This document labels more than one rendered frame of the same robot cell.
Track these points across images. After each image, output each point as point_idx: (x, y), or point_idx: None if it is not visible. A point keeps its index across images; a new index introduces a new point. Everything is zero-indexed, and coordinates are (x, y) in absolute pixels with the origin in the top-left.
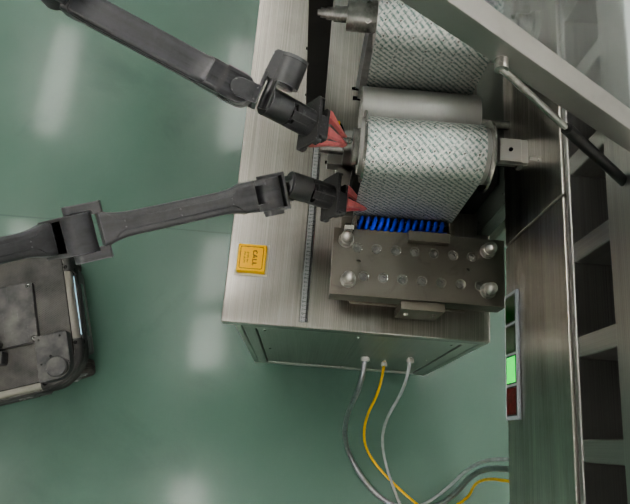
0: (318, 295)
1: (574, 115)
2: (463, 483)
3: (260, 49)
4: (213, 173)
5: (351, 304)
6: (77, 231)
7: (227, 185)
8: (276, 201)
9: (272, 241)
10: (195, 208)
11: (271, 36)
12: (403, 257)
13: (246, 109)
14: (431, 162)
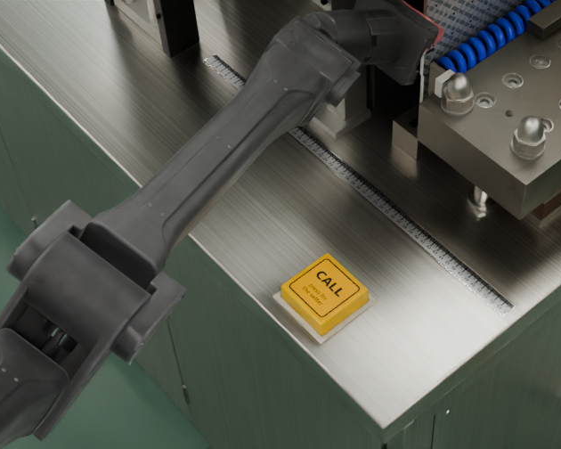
0: (483, 257)
1: None
2: None
3: (10, 39)
4: (16, 442)
5: (544, 226)
6: (87, 270)
7: (57, 439)
8: (337, 54)
9: (324, 248)
10: (239, 124)
11: (10, 14)
12: None
13: None
14: None
